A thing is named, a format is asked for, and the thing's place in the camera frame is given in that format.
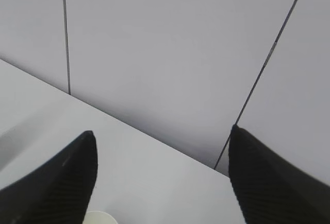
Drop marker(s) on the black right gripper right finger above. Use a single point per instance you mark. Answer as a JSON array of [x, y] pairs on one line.
[[268, 188]]

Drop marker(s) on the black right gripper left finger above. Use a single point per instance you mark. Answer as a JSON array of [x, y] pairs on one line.
[[58, 191]]

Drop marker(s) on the white paper cup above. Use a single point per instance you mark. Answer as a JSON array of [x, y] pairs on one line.
[[98, 217]]

